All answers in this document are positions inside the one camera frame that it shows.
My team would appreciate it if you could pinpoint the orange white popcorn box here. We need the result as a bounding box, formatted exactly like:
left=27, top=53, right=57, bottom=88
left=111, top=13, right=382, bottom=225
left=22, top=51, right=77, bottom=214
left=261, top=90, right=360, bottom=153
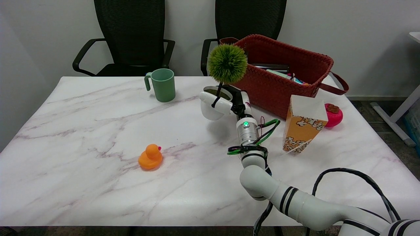
left=283, top=95, right=328, bottom=153

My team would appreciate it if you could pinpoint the orange rubber duck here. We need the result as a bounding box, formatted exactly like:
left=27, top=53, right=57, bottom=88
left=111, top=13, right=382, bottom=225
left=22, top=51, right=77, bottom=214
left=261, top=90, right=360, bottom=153
left=138, top=144, right=163, bottom=170

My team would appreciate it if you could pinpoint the pink toy fruit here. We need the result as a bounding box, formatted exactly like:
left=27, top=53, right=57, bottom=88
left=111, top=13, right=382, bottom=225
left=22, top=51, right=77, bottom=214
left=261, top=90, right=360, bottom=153
left=324, top=103, right=343, bottom=128

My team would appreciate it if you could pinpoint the thick black looping cable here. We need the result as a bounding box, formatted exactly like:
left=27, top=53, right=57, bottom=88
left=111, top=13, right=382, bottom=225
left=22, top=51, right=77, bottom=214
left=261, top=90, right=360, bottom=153
left=305, top=168, right=401, bottom=236

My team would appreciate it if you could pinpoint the green ceramic mug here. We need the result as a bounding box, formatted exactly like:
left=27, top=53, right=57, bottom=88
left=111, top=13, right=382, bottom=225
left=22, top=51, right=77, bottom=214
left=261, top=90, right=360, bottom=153
left=144, top=68, right=176, bottom=103

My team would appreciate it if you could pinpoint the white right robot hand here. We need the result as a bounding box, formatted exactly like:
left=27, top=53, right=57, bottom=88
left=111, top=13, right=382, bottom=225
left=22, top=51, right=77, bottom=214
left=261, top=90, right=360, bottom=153
left=199, top=85, right=254, bottom=122

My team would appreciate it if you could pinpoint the translucent blue storage bin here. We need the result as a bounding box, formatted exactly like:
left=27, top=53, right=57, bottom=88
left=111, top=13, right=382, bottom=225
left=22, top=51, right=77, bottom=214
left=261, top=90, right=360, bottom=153
left=405, top=108, right=420, bottom=155

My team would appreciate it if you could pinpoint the black mesh office chair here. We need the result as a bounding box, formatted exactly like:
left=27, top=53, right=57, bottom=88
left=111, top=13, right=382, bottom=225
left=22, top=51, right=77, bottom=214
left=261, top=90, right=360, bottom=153
left=201, top=0, right=287, bottom=76
left=72, top=0, right=176, bottom=77

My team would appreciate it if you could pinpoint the white teal packet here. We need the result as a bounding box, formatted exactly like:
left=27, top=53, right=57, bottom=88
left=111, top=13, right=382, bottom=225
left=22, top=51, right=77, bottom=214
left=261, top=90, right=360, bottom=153
left=266, top=69, right=292, bottom=79

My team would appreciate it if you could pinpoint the white zip tie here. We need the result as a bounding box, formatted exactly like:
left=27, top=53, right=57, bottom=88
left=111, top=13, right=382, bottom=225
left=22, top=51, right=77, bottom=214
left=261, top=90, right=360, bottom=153
left=284, top=138, right=312, bottom=154

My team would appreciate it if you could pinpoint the colourful small packet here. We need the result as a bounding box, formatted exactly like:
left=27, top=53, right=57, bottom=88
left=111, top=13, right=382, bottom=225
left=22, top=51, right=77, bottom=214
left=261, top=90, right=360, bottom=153
left=290, top=75, right=309, bottom=86

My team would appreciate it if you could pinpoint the green ball plant white pot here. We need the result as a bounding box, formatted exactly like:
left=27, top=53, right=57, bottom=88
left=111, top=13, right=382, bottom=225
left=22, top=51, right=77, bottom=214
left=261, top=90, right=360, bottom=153
left=200, top=44, right=248, bottom=121

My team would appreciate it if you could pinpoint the red woven basket with handles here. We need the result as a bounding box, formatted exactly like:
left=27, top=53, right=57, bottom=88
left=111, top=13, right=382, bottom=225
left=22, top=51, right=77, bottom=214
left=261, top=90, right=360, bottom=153
left=219, top=34, right=349, bottom=120

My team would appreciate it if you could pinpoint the white desk frame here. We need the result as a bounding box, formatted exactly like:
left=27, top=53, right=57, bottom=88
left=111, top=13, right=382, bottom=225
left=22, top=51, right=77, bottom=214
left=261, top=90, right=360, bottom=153
left=370, top=32, right=420, bottom=147

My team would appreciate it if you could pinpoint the green cable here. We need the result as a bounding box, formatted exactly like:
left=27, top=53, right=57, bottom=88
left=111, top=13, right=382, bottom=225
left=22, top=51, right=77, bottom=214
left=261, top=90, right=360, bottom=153
left=227, top=119, right=281, bottom=155

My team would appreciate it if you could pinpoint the flat black item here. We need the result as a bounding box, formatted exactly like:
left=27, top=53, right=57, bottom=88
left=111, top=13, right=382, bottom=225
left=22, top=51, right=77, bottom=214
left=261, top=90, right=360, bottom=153
left=253, top=63, right=291, bottom=73

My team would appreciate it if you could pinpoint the black cable bundle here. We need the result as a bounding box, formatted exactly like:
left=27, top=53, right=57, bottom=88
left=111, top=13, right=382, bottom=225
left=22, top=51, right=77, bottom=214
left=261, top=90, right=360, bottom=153
left=227, top=145, right=275, bottom=236

